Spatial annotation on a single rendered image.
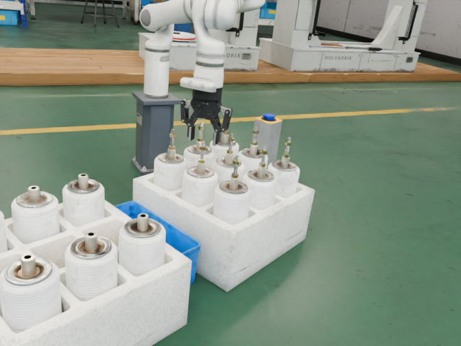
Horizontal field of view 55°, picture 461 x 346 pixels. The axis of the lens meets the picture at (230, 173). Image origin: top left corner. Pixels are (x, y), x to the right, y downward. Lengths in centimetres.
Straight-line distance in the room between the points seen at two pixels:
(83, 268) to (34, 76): 230
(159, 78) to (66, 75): 146
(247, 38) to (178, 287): 284
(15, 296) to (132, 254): 23
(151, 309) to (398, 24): 416
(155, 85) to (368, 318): 107
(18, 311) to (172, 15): 106
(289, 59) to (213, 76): 278
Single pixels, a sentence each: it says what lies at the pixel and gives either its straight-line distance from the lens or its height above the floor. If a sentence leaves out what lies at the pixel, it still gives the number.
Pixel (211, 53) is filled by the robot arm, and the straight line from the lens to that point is 108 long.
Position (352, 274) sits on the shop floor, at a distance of 135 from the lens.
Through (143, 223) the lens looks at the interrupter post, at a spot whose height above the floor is 27.
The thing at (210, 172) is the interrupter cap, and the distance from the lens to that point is 120.
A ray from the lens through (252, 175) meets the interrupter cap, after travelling 122.
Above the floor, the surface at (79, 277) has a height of 22.
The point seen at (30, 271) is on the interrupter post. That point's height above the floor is 26.
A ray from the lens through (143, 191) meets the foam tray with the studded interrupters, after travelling 130.
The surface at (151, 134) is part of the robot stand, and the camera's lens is 172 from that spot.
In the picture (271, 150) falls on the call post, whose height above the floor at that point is 21.
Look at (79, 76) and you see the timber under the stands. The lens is 309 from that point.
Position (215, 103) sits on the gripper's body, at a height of 45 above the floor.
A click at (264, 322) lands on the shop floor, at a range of 112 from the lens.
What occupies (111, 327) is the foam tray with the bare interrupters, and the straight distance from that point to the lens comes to 92.
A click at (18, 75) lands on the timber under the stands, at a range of 305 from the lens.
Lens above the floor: 74
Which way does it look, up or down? 24 degrees down
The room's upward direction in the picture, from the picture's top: 6 degrees clockwise
